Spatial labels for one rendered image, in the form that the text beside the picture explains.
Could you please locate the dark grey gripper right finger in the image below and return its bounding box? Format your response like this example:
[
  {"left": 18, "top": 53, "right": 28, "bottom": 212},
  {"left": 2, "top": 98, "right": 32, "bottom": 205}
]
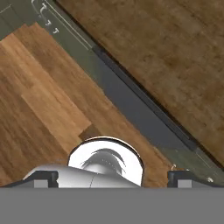
[{"left": 166, "top": 170, "right": 224, "bottom": 189}]

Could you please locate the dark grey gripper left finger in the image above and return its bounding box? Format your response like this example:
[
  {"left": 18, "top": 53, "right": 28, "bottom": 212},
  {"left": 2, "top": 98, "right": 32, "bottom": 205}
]
[{"left": 1, "top": 170, "right": 60, "bottom": 189}]

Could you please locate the green cupboard door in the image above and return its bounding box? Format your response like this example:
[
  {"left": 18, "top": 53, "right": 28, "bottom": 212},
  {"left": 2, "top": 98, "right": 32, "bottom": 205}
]
[
  {"left": 31, "top": 0, "right": 100, "bottom": 81},
  {"left": 157, "top": 144, "right": 224, "bottom": 188}
]

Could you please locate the white round object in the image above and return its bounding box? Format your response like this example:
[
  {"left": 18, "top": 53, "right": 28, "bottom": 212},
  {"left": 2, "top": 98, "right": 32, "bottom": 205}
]
[{"left": 23, "top": 136, "right": 144, "bottom": 189}]

